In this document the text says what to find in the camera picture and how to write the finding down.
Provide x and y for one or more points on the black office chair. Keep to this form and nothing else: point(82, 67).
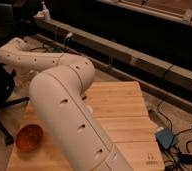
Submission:
point(16, 20)

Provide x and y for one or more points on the blue power box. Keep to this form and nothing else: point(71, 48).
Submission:
point(166, 138)

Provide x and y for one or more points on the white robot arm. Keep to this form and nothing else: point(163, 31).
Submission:
point(56, 94)

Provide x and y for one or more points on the orange ceramic bowl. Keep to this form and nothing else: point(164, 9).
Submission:
point(29, 138)

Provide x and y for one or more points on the white spray bottle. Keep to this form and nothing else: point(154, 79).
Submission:
point(44, 13)

